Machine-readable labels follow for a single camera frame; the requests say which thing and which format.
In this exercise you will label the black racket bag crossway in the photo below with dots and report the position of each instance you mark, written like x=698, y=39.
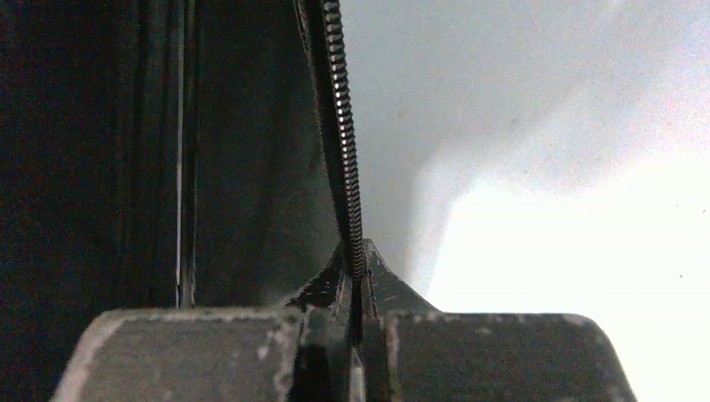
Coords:
x=167, y=155

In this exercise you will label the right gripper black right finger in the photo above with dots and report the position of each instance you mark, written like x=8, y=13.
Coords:
x=415, y=352

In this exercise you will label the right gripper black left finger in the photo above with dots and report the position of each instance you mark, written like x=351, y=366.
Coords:
x=297, y=351

